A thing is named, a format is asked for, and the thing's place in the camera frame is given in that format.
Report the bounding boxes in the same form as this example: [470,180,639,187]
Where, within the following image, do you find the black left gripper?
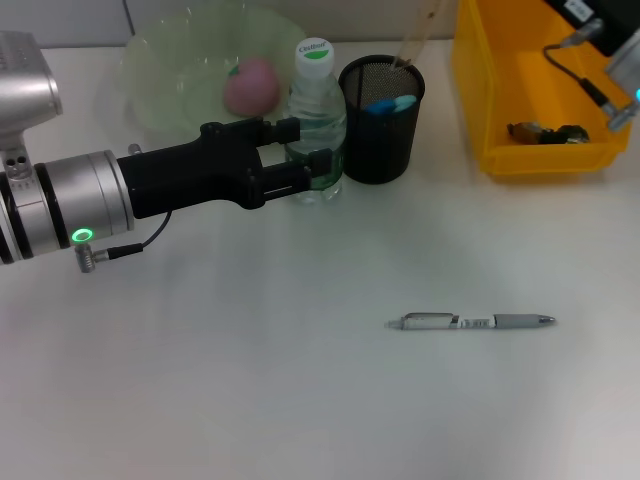
[117,116,335,220]

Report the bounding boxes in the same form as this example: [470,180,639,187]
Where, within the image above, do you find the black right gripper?
[544,0,640,58]

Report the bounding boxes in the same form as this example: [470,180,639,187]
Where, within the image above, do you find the clear green-label water bottle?
[282,37,348,205]

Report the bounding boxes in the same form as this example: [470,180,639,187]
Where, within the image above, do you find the pink toy peach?
[223,57,281,119]

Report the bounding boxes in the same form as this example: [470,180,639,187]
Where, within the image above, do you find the blue plastic scissors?
[363,93,417,118]

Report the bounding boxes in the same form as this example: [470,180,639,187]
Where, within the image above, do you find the green plastic wrapper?
[505,120,590,147]

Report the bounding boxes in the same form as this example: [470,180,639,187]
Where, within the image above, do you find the clear plastic ruler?
[393,0,446,70]

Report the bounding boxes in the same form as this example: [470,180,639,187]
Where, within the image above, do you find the black mesh pen holder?
[338,54,427,185]

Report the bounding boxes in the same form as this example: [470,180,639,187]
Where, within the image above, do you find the translucent green fruit bowl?
[118,5,311,146]

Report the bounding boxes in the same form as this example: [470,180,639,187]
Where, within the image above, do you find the grey ballpoint pen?
[384,311,558,333]

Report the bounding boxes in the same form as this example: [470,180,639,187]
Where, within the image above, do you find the yellow plastic bin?
[452,0,633,175]

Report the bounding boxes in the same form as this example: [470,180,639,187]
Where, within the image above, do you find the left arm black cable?
[73,209,174,274]

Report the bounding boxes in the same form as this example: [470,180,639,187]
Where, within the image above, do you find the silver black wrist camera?
[0,30,64,181]

